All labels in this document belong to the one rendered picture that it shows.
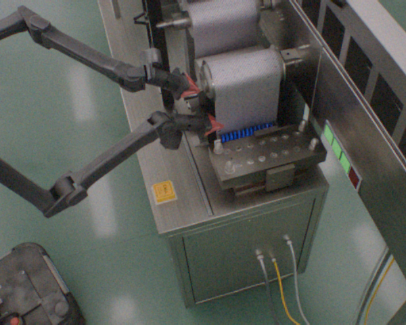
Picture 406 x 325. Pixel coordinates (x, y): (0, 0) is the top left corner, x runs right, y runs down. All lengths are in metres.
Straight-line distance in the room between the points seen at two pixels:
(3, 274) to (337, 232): 1.79
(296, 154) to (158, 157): 0.54
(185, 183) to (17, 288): 1.09
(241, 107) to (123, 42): 0.91
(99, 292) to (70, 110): 1.37
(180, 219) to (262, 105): 0.50
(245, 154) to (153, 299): 1.14
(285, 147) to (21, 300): 1.46
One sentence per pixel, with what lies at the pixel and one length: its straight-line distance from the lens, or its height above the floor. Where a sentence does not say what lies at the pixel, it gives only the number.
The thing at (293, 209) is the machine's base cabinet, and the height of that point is 0.79.
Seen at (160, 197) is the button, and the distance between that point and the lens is 1.78.
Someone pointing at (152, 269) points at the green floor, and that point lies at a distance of 2.67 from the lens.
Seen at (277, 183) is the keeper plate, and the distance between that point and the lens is 1.78.
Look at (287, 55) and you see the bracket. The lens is 1.72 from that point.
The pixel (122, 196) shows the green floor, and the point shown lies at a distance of 2.93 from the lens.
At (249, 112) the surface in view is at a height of 1.12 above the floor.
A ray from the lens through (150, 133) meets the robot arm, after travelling 1.60.
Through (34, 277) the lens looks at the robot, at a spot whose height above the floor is 0.24.
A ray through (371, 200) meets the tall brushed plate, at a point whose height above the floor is 1.20.
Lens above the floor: 2.41
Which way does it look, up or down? 53 degrees down
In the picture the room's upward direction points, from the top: 5 degrees counter-clockwise
